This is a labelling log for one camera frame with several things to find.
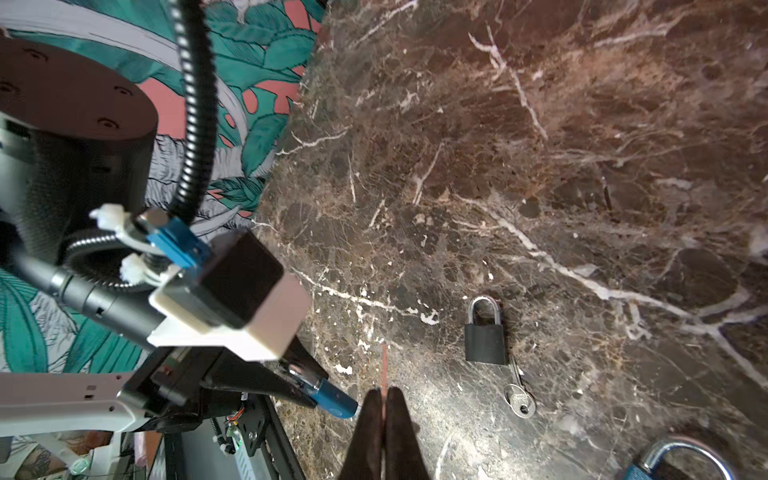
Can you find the black mounting rail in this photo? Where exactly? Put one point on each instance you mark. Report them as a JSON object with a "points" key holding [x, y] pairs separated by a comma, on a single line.
{"points": [[254, 446]]}

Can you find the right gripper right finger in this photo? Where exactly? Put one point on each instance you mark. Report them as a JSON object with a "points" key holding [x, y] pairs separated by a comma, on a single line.
{"points": [[403, 458]]}

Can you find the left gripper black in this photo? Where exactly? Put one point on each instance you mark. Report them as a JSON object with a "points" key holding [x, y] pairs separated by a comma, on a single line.
{"points": [[209, 381]]}

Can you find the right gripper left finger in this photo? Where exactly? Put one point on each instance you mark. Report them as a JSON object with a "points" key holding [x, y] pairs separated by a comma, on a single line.
{"points": [[363, 459]]}

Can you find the black padlock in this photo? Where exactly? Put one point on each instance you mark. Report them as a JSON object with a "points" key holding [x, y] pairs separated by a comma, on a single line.
{"points": [[486, 343]]}

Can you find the blue padlock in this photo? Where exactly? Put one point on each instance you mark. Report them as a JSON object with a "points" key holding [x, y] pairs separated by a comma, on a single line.
{"points": [[678, 456], [326, 395]]}

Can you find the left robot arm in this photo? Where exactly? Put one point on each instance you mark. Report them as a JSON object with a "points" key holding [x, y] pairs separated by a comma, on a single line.
{"points": [[76, 145]]}

